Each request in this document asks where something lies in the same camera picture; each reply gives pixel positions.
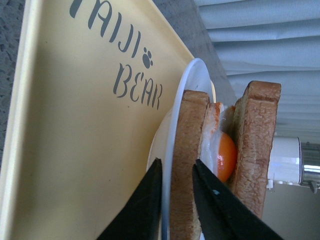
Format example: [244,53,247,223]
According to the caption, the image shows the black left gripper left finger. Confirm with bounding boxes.
[97,158,162,240]

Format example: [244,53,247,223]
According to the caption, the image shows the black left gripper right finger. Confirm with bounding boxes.
[192,159,282,240]

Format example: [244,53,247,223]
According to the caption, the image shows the bread slice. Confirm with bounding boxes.
[169,90,210,240]
[227,81,282,218]

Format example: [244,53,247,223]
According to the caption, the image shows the white round plate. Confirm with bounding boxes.
[146,58,216,240]

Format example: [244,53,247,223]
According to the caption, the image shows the fried egg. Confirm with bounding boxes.
[199,102,237,183]

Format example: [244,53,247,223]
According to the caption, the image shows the white cylindrical appliance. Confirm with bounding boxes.
[267,136,320,194]

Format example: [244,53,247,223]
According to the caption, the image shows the yellow bear tray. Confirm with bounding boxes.
[0,0,193,240]

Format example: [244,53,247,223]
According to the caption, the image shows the grey curtain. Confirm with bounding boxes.
[195,0,320,141]

